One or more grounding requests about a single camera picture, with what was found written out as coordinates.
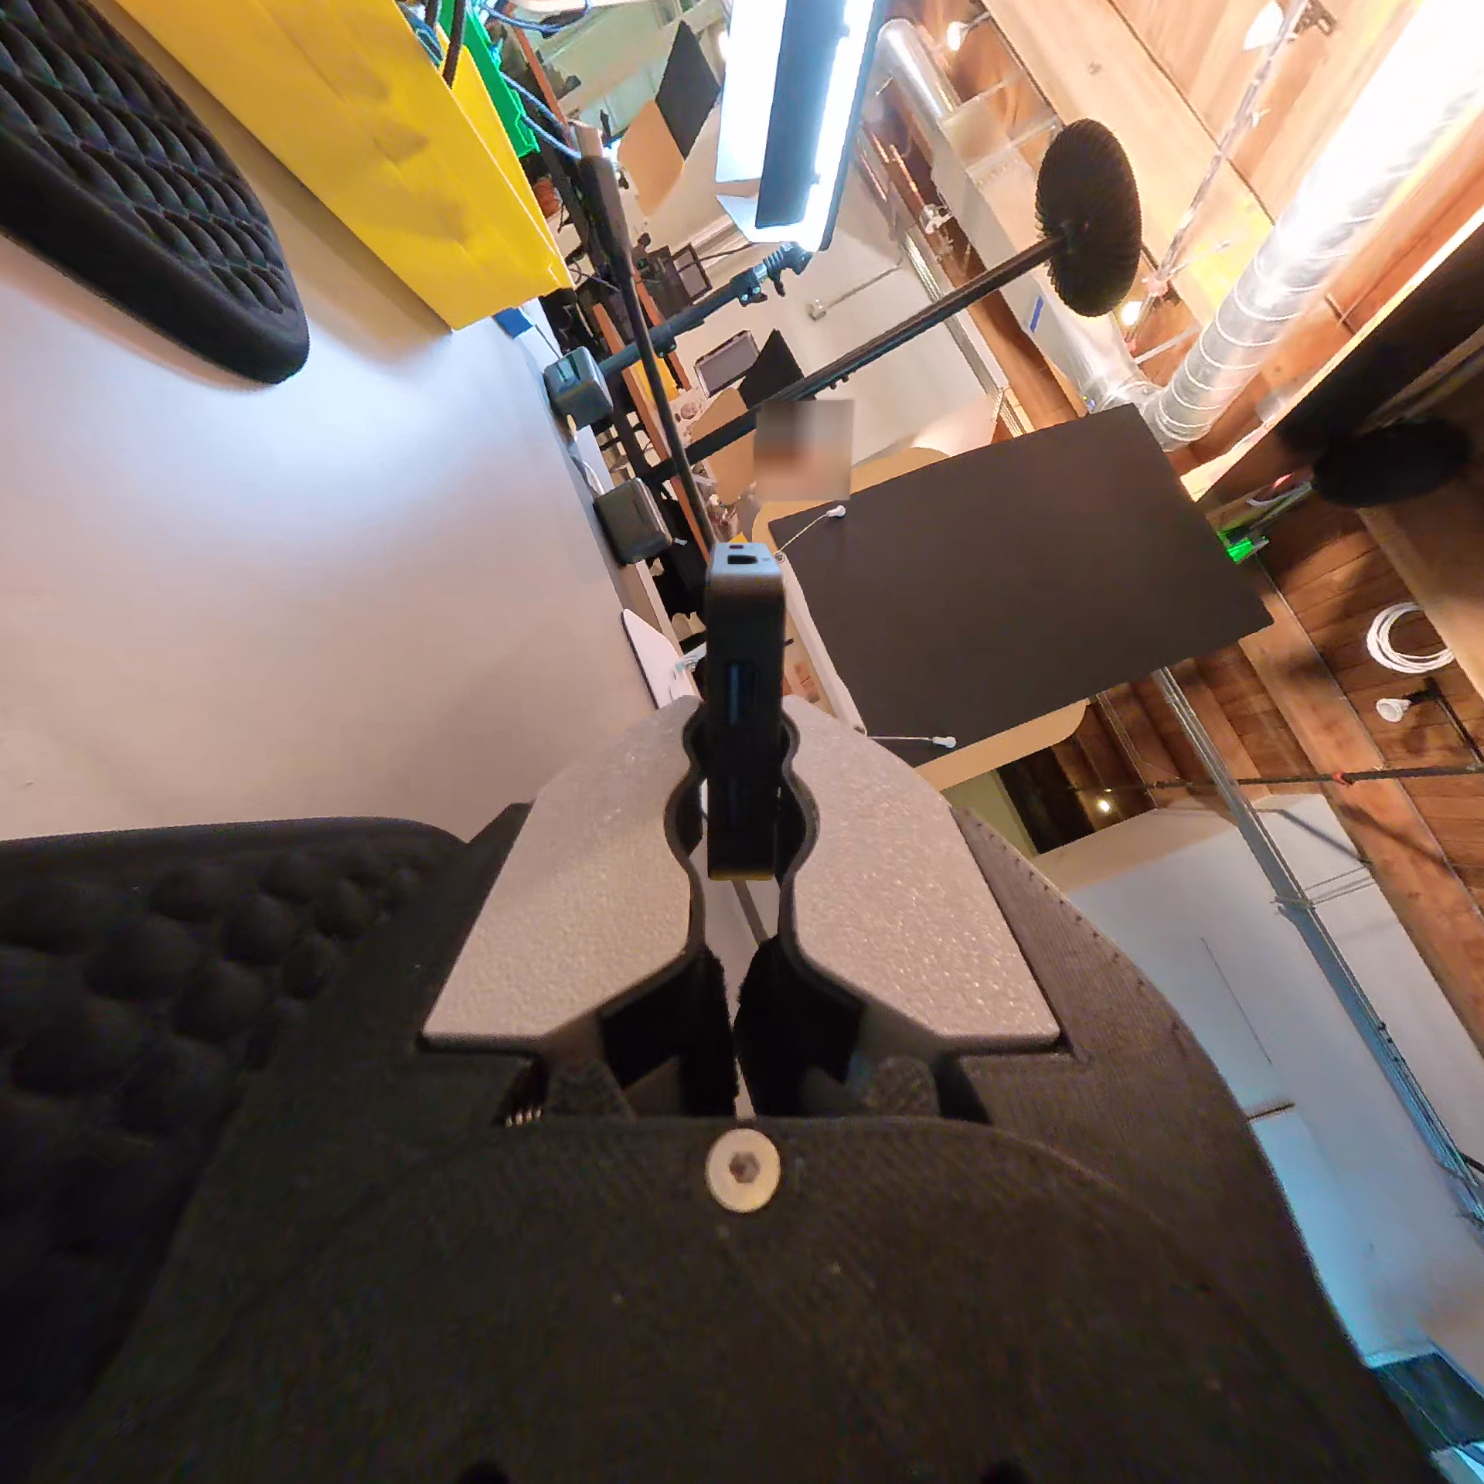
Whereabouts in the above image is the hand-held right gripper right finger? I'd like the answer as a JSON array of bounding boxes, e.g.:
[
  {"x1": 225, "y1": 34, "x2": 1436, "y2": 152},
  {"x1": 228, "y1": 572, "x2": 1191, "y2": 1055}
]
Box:
[{"x1": 780, "y1": 699, "x2": 1065, "y2": 1052}]

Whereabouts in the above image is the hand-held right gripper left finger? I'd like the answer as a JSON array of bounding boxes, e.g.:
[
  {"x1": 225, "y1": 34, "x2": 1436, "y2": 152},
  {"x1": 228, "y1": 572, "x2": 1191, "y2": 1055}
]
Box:
[{"x1": 422, "y1": 694, "x2": 710, "y2": 1052}]

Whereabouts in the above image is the black square adapter hub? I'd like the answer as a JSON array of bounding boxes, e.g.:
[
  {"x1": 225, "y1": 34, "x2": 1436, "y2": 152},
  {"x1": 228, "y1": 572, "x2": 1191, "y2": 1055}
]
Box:
[{"x1": 704, "y1": 541, "x2": 795, "y2": 940}]

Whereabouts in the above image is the yellow plastic bin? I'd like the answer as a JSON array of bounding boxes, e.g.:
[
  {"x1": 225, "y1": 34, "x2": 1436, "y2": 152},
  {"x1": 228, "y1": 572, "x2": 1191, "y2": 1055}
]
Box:
[{"x1": 119, "y1": 0, "x2": 571, "y2": 333}]

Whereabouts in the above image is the grey table clamp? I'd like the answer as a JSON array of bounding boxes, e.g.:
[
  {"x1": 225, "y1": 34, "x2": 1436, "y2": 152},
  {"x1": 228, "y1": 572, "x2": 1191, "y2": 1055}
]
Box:
[
  {"x1": 545, "y1": 346, "x2": 615, "y2": 422},
  {"x1": 594, "y1": 478, "x2": 673, "y2": 567}
]

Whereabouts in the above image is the black padded cushion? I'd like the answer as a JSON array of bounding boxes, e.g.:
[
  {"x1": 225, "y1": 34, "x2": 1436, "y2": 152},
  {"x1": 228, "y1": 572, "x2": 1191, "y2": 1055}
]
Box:
[{"x1": 0, "y1": 820, "x2": 471, "y2": 1484}]

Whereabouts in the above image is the large cardboard box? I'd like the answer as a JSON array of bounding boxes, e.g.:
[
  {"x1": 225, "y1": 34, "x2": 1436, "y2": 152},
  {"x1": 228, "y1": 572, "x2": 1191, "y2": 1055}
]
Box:
[{"x1": 689, "y1": 388, "x2": 767, "y2": 493}]

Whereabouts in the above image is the thin black boom pole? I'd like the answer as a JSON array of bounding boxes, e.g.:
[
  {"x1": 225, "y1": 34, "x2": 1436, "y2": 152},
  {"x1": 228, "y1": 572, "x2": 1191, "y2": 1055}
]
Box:
[{"x1": 578, "y1": 156, "x2": 713, "y2": 547}]

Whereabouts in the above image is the LED light panel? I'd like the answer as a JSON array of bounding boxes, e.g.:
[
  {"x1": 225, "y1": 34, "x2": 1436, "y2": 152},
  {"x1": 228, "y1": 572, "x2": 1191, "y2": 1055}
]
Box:
[{"x1": 713, "y1": 0, "x2": 887, "y2": 255}]

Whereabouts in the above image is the green plastic bin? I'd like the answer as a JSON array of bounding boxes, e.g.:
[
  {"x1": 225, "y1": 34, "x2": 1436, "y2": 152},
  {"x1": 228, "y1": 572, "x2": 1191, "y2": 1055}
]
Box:
[{"x1": 459, "y1": 12, "x2": 541, "y2": 156}]

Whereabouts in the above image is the black quilted mat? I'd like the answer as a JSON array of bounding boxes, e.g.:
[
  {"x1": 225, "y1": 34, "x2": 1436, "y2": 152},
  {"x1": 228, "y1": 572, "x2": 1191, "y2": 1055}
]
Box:
[{"x1": 0, "y1": 0, "x2": 312, "y2": 388}]

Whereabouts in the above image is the white cable tie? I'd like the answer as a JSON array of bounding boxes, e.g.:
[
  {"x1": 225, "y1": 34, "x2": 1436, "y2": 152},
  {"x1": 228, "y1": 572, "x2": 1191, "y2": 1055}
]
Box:
[{"x1": 777, "y1": 500, "x2": 853, "y2": 558}]

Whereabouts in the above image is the white cable coil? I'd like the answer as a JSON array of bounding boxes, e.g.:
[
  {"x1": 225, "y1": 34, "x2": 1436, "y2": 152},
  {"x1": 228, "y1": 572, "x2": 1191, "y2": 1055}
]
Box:
[{"x1": 1366, "y1": 601, "x2": 1456, "y2": 673}]

